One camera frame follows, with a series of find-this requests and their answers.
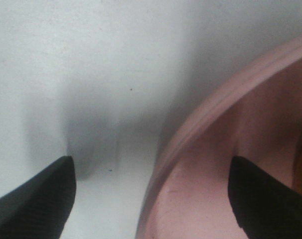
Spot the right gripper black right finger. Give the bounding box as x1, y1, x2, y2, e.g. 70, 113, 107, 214
228, 156, 302, 239

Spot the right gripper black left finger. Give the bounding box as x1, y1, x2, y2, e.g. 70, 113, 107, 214
0, 156, 76, 239

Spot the pink round plate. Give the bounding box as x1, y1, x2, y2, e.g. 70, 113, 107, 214
136, 36, 302, 239

